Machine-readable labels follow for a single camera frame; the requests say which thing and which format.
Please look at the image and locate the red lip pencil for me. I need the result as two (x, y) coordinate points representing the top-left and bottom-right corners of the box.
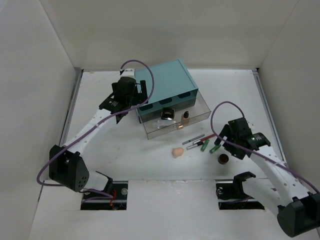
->
(192, 134), (216, 145)

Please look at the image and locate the green lipstick tube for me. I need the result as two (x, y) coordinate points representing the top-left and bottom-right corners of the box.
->
(209, 144), (221, 154)

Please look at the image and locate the grey patterned eyeliner pencil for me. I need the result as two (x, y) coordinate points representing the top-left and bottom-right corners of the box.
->
(182, 134), (205, 145)

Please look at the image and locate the round dark powder jar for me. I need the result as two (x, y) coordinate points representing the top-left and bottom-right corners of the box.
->
(218, 154), (229, 165)

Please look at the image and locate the beige makeup sponge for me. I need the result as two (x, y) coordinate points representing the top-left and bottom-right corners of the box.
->
(171, 147), (185, 158)

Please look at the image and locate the clear drawer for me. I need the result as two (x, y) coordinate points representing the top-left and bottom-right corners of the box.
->
(138, 91), (211, 140)

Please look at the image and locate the black gold compact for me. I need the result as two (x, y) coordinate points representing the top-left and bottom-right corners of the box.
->
(160, 107), (175, 120)

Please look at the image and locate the clear plastic bottle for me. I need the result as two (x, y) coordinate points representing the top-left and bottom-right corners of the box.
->
(152, 119), (177, 129)

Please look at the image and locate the black clear mascara tube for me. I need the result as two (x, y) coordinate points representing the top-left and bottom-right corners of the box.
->
(186, 142), (204, 150)

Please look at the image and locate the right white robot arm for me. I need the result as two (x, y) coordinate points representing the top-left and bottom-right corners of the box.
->
(214, 117), (320, 238)

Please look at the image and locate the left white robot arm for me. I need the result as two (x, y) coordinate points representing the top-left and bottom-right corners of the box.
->
(49, 76), (148, 200)

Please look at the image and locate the teal drawer box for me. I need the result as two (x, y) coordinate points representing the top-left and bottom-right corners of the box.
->
(136, 59), (199, 123)

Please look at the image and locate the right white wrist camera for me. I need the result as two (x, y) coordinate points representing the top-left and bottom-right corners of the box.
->
(247, 121), (254, 129)

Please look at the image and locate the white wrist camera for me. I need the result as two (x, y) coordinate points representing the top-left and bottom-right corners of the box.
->
(120, 68), (135, 79)
(247, 121), (254, 129)

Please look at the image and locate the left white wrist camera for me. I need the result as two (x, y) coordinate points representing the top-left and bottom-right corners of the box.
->
(120, 68), (135, 79)

